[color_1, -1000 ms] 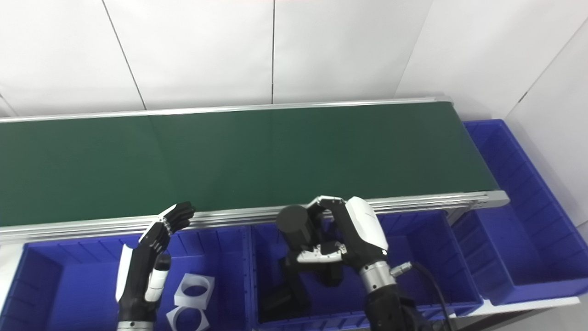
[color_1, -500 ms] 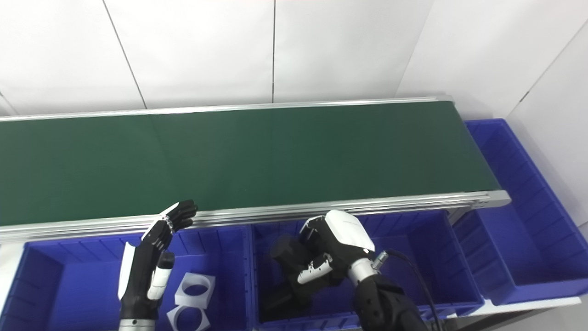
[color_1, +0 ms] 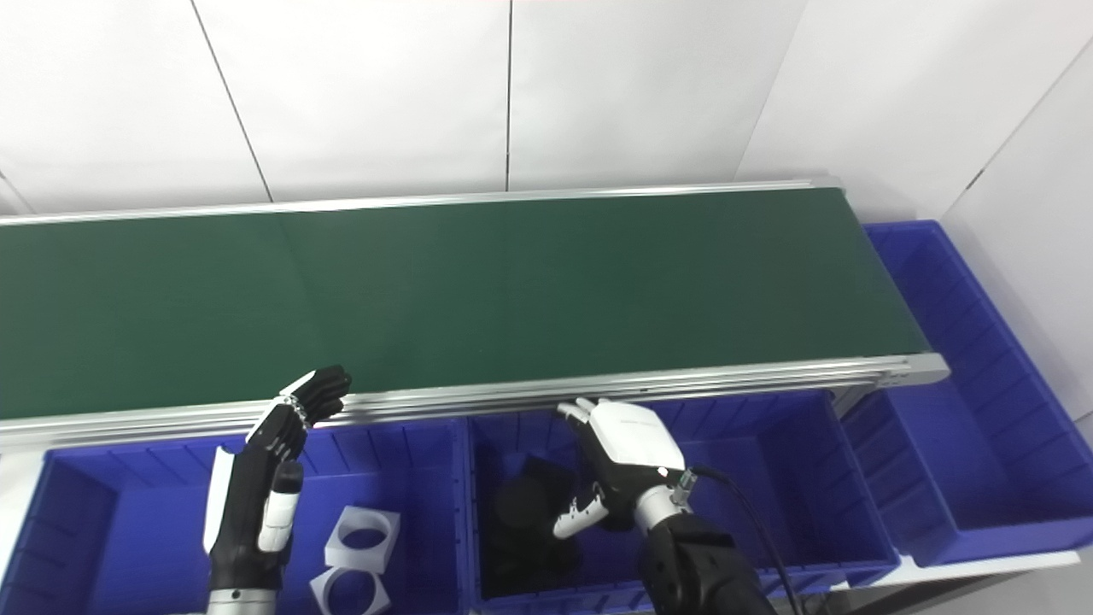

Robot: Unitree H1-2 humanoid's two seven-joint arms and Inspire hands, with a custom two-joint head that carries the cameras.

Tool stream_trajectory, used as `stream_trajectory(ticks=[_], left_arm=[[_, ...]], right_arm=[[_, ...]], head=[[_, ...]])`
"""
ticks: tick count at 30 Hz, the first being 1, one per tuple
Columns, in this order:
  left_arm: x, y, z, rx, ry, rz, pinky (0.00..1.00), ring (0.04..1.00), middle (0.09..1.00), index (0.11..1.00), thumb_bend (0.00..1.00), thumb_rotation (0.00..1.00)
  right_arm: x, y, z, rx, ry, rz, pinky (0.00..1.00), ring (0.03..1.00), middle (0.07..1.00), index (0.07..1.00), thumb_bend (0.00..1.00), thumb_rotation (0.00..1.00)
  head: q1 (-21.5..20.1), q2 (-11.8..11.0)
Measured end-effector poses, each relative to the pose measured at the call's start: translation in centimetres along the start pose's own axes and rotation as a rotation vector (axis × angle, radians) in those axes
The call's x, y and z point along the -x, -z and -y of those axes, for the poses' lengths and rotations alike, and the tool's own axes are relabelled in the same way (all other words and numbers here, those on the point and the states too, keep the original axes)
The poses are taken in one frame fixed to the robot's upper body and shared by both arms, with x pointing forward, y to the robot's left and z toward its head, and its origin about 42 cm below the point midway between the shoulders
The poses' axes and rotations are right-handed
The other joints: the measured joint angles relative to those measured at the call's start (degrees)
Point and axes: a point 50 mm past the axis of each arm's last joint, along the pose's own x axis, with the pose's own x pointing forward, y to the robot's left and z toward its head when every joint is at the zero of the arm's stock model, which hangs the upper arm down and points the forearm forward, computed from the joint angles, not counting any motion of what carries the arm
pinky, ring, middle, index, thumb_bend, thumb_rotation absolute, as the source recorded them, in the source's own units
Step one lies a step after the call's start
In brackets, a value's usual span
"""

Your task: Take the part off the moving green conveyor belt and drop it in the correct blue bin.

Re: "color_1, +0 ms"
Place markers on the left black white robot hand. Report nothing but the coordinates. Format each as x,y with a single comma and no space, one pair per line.
248,504

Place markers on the large empty blue bin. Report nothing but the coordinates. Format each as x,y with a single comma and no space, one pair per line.
982,427

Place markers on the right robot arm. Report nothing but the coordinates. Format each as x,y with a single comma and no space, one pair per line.
700,564

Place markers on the blue bin with black parts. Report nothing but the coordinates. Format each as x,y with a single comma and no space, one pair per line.
786,487

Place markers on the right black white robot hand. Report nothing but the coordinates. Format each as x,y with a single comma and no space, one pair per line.
628,444

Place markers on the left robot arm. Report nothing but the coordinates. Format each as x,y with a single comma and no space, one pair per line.
243,602

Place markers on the aluminium conveyor leg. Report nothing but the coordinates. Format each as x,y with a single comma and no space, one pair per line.
854,401

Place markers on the blue bin with white parts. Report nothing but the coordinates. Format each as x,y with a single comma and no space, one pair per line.
128,530

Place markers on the green conveyor belt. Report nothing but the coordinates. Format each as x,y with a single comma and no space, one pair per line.
512,307
683,380

